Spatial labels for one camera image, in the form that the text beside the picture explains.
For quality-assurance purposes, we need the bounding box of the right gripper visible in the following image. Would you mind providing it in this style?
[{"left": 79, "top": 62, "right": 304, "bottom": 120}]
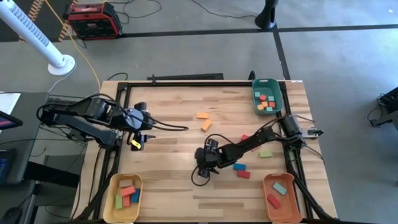
[{"left": 194, "top": 148, "right": 229, "bottom": 170}]

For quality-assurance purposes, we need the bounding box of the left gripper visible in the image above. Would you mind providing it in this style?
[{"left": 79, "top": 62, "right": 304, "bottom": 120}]
[{"left": 126, "top": 123, "right": 157, "bottom": 141}]

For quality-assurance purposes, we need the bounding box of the medium teal block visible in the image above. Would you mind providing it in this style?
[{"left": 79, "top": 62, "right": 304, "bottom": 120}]
[{"left": 272, "top": 182, "right": 288, "bottom": 196}]

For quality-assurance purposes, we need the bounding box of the black floor strip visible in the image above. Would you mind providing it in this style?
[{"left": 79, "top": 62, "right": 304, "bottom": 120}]
[{"left": 147, "top": 73, "right": 224, "bottom": 81}]

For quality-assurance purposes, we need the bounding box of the yellow plastic bin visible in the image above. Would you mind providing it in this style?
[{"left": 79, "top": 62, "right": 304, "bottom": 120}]
[{"left": 102, "top": 172, "right": 144, "bottom": 224}]

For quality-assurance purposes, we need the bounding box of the green plastic bin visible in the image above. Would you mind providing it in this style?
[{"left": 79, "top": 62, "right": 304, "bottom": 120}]
[{"left": 251, "top": 78, "right": 284, "bottom": 116}]

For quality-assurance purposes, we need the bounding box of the orange plastic bin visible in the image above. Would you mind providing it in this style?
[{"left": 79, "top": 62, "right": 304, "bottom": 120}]
[{"left": 262, "top": 172, "right": 303, "bottom": 224}]

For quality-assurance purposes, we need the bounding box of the black side desk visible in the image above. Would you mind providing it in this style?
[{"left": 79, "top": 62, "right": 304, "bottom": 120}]
[{"left": 0, "top": 91, "right": 50, "bottom": 187}]

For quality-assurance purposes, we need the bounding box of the red black toolbox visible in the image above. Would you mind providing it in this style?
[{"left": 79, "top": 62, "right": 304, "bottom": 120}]
[{"left": 63, "top": 2, "right": 123, "bottom": 41}]

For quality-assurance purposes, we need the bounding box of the tilted side monitor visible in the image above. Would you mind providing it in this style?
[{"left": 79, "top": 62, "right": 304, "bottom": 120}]
[{"left": 0, "top": 110, "right": 24, "bottom": 131}]

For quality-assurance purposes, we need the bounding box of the white paper sheet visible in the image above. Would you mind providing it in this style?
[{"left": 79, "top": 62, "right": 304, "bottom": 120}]
[{"left": 0, "top": 92, "right": 21, "bottom": 114}]

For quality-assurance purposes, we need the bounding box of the black tablet screen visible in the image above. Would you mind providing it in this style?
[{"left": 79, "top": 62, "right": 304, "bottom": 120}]
[{"left": 0, "top": 148, "right": 17, "bottom": 187}]

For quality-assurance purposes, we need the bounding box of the hazard striped floor mat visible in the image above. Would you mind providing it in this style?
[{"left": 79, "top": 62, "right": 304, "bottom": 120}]
[{"left": 0, "top": 0, "right": 79, "bottom": 43}]

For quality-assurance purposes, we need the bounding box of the black pole stand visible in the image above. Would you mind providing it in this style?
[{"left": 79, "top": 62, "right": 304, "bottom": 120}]
[{"left": 254, "top": 0, "right": 279, "bottom": 31}]

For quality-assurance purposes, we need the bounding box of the black computer mouse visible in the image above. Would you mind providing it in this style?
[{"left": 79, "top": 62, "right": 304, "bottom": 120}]
[{"left": 0, "top": 206, "right": 23, "bottom": 224}]

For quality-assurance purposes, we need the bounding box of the white tower fan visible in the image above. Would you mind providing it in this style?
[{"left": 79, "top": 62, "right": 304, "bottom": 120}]
[{"left": 0, "top": 0, "right": 76, "bottom": 77}]

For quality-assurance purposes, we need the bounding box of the black floor equipment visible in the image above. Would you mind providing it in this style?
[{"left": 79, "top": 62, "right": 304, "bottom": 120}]
[{"left": 366, "top": 86, "right": 398, "bottom": 132}]

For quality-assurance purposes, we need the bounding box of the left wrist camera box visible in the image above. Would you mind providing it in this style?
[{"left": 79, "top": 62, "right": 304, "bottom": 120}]
[{"left": 129, "top": 138, "right": 143, "bottom": 152}]

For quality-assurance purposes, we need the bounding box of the black right camera cable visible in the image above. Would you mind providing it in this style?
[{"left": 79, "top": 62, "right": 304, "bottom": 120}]
[{"left": 190, "top": 164, "right": 213, "bottom": 187}]

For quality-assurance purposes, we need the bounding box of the black camera cable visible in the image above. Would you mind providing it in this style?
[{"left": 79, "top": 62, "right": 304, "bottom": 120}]
[
  {"left": 146, "top": 116, "right": 190, "bottom": 131},
  {"left": 190, "top": 164, "right": 213, "bottom": 187}
]

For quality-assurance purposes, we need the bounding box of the black left camera cable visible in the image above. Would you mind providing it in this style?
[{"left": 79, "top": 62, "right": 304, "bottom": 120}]
[{"left": 146, "top": 116, "right": 190, "bottom": 131}]

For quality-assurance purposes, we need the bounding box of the black table frame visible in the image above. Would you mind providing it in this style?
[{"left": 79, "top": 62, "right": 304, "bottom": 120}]
[{"left": 74, "top": 80, "right": 338, "bottom": 224}]

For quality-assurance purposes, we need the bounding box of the yellow cable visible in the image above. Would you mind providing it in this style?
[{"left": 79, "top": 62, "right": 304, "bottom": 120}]
[{"left": 44, "top": 0, "right": 102, "bottom": 93}]

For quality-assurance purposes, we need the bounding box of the white fan cable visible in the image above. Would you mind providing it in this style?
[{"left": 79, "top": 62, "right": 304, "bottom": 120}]
[{"left": 46, "top": 63, "right": 78, "bottom": 93}]

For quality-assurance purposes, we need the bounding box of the black floor cable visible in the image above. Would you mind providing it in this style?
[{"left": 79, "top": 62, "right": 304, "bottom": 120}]
[{"left": 190, "top": 0, "right": 259, "bottom": 19}]

